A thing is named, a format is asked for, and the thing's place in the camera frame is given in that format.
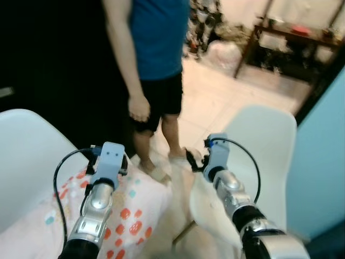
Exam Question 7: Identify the white floral patterned pillow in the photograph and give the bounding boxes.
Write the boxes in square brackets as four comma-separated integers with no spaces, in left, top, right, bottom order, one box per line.
[0,154,176,259]

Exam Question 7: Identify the white plastic shell chair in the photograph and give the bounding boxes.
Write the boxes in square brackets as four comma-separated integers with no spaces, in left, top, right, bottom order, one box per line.
[0,108,79,233]
[189,104,298,251]

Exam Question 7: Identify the person's right hand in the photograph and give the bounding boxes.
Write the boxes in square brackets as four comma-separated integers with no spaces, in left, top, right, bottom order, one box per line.
[128,94,151,123]

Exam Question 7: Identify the pale slipper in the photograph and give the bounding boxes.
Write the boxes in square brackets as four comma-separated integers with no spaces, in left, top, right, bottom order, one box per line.
[143,162,172,184]

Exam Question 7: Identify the white plastic bag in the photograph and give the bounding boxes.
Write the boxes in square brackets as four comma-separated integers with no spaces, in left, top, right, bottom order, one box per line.
[208,40,242,73]

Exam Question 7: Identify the person in blue shirt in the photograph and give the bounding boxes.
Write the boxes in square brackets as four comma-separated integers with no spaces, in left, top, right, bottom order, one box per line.
[101,0,203,181]

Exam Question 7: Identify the small red item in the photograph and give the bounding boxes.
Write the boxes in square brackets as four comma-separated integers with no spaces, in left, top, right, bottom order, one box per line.
[291,25,312,36]

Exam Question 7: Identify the dark wooden table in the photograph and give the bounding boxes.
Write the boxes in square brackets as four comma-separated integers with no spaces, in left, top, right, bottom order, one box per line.
[234,13,345,81]

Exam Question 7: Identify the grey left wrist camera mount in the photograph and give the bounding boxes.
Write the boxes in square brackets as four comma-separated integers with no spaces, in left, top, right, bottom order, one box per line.
[89,142,127,187]

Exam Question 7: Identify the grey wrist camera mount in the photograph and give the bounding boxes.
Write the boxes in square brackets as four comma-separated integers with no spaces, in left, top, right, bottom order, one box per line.
[89,142,127,187]
[204,133,230,181]

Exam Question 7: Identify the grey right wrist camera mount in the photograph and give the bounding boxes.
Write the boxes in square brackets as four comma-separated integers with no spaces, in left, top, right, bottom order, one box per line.
[204,133,230,181]

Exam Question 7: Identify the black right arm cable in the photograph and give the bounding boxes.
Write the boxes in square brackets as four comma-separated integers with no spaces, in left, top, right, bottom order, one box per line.
[205,138,262,205]

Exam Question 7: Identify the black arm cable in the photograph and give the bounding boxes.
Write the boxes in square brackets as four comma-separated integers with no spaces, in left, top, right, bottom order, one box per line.
[205,138,262,205]
[53,147,98,243]

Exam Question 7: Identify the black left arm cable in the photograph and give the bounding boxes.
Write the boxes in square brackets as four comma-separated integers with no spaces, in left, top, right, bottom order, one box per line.
[53,147,98,243]

